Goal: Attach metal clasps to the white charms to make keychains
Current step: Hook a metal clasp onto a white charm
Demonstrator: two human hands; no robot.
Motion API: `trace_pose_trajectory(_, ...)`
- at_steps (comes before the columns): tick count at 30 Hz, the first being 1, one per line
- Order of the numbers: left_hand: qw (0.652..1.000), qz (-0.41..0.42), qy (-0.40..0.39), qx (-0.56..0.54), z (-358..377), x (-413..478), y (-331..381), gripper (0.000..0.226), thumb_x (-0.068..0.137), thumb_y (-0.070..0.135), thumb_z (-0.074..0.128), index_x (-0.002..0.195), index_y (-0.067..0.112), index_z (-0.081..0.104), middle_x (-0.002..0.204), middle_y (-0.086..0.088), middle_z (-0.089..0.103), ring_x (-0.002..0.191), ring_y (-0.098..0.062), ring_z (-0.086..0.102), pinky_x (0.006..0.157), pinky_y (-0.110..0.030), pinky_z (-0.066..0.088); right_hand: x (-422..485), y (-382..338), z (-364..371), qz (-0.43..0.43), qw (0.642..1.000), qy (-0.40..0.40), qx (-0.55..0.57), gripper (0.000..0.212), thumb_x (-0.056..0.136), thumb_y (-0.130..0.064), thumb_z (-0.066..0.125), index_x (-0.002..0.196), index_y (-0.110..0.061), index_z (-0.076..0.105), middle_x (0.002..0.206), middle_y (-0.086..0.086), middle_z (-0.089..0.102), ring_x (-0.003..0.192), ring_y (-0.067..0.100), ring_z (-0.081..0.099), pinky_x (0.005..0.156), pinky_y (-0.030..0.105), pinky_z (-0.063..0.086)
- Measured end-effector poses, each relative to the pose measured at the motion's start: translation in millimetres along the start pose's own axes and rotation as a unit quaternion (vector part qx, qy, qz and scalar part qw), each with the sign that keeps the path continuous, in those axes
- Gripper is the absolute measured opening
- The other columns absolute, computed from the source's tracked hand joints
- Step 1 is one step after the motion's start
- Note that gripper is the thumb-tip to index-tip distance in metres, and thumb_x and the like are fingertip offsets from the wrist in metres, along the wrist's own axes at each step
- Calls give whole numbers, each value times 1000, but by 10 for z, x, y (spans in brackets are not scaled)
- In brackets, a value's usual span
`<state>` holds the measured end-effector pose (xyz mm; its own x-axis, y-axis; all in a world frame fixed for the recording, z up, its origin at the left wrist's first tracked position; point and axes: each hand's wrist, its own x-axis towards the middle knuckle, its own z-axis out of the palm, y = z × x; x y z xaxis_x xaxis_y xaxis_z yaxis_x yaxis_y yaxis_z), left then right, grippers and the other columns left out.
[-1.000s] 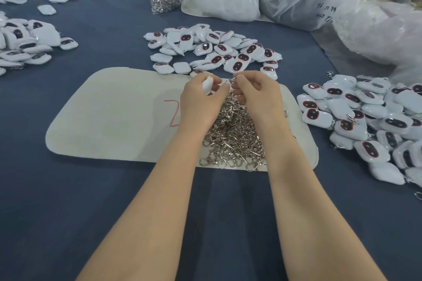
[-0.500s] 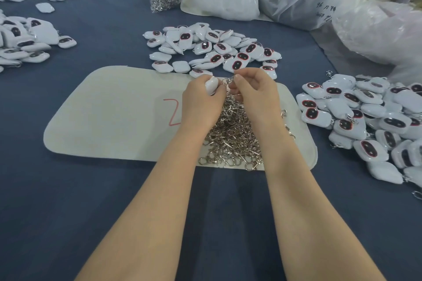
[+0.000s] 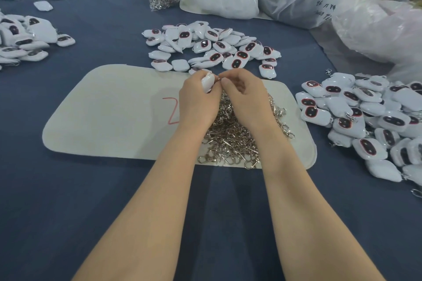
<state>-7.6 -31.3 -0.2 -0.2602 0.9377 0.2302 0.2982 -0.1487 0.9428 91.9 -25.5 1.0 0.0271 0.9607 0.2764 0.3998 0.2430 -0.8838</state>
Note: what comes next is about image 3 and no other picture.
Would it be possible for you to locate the person's right hand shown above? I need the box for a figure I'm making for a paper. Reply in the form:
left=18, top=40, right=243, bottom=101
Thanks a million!
left=219, top=68, right=279, bottom=141

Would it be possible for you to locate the person's left hand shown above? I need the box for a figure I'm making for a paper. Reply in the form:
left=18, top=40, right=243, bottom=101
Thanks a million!
left=178, top=70, right=223, bottom=135

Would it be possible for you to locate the white fob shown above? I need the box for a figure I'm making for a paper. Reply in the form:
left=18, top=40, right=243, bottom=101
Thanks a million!
left=200, top=71, right=217, bottom=92

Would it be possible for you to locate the pile of metal clasps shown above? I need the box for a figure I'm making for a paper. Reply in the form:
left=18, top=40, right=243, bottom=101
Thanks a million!
left=198, top=90, right=295, bottom=169

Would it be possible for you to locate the pile of finished fobs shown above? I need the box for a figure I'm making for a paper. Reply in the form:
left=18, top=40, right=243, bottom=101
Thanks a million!
left=295, top=72, right=422, bottom=198

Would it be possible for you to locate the person's right forearm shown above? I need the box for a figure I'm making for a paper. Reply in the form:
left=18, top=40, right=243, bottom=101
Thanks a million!
left=257, top=129, right=385, bottom=281

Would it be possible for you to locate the person's left forearm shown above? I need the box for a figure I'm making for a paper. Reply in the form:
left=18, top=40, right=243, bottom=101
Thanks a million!
left=73, top=129, right=211, bottom=281

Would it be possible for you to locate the thin red thread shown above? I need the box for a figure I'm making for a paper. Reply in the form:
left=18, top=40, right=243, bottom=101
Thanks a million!
left=162, top=96, right=180, bottom=125

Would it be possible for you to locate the cream felt work mat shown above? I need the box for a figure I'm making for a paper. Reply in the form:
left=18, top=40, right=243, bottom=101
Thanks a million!
left=42, top=63, right=318, bottom=169

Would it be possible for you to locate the crumpled clear plastic bag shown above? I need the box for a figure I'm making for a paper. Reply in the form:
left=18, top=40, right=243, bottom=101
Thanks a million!
left=331, top=0, right=422, bottom=84

